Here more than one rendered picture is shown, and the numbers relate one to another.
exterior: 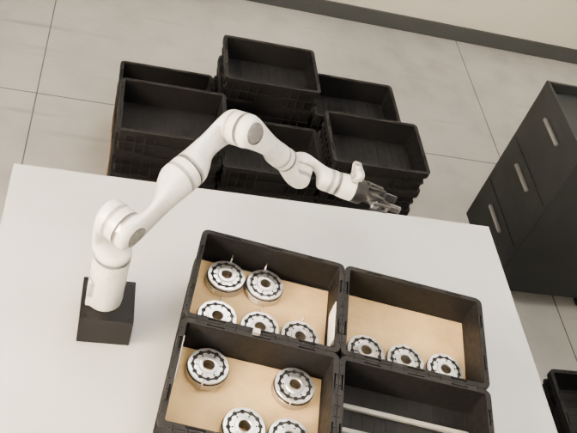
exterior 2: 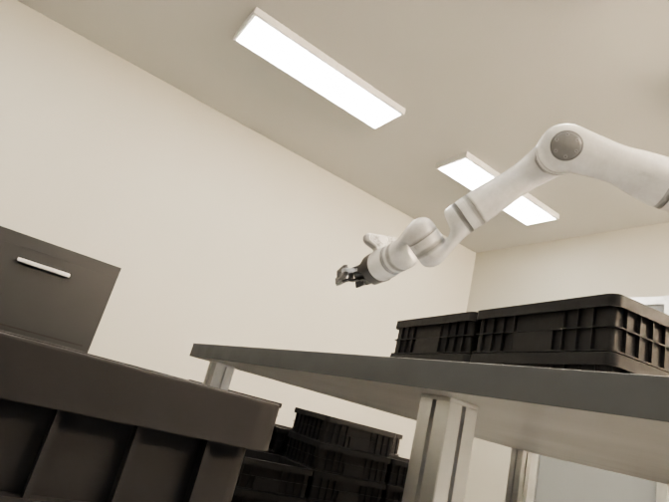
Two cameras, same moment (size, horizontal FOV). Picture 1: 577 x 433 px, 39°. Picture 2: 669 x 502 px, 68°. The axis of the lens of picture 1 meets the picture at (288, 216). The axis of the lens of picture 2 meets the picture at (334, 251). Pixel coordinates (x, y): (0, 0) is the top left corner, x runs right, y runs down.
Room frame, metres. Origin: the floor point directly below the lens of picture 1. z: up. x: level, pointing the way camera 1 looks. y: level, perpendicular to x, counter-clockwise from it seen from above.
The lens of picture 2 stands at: (2.16, 0.95, 0.60)
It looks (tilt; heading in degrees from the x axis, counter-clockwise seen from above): 18 degrees up; 260
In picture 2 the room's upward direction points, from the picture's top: 15 degrees clockwise
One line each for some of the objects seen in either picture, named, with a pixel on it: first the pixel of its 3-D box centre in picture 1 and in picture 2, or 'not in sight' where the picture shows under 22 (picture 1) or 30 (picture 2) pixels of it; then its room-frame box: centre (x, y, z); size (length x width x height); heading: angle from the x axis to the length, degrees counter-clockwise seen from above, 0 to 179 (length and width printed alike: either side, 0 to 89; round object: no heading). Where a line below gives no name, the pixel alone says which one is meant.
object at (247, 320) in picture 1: (259, 327); not in sight; (1.31, -0.03, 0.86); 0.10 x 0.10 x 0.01
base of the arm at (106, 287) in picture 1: (108, 277); not in sight; (1.26, 0.37, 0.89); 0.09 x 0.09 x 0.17; 19
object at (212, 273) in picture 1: (226, 276); not in sight; (1.43, 0.10, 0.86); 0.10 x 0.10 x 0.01
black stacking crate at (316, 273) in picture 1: (263, 302); (581, 350); (1.38, -0.02, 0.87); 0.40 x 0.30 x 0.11; 100
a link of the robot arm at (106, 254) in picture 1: (116, 234); not in sight; (1.26, 0.37, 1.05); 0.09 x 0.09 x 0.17; 69
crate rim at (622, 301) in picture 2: (268, 290); (583, 328); (1.38, -0.02, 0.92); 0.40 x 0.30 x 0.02; 100
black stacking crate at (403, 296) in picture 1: (406, 338); (467, 352); (1.45, -0.41, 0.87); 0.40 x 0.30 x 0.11; 100
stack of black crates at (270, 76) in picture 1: (258, 105); not in sight; (2.83, 0.30, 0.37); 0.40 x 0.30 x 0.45; 110
